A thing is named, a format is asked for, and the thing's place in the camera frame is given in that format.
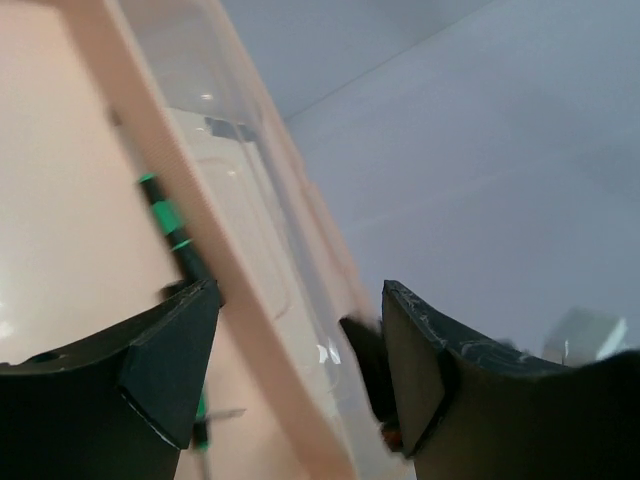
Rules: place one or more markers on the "small precision screwdriver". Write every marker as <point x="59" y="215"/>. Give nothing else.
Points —
<point x="173" y="229"/>
<point x="201" y="436"/>

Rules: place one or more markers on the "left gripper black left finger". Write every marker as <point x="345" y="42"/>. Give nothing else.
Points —
<point x="119" y="404"/>

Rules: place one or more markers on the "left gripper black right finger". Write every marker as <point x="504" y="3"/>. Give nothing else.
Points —
<point x="470" y="407"/>

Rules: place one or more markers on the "small precision screwdriver front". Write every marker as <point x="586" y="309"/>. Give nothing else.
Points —
<point x="173" y="229"/>

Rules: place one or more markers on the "pink plastic toolbox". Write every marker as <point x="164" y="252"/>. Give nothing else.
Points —
<point x="171" y="281"/>

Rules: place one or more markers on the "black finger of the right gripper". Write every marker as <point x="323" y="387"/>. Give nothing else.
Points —
<point x="367" y="342"/>

